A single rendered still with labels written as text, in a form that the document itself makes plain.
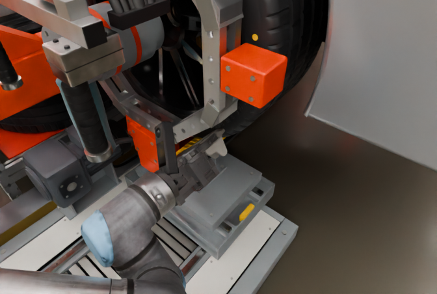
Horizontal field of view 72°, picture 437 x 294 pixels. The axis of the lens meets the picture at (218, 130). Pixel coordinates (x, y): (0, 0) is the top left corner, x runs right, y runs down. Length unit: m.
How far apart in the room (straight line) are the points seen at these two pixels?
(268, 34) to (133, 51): 0.27
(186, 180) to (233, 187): 0.50
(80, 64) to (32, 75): 0.71
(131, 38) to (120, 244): 0.39
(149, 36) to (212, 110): 0.21
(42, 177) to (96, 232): 0.56
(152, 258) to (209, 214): 0.51
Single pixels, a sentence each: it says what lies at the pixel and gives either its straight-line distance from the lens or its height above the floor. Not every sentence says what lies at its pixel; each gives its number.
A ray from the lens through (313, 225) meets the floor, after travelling 1.38.
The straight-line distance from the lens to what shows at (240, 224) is 1.13.
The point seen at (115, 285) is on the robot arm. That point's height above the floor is 0.68.
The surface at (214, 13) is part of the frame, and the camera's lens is 0.50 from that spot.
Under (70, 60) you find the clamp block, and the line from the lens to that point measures 0.44.
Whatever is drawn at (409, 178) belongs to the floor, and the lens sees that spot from 1.72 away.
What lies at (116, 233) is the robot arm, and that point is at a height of 0.66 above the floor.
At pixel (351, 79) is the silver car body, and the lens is 0.56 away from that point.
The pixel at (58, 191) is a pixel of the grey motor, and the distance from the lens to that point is 1.13.
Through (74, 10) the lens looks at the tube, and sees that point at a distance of 0.44.
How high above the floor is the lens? 1.13
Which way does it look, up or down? 41 degrees down
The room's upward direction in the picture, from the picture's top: straight up
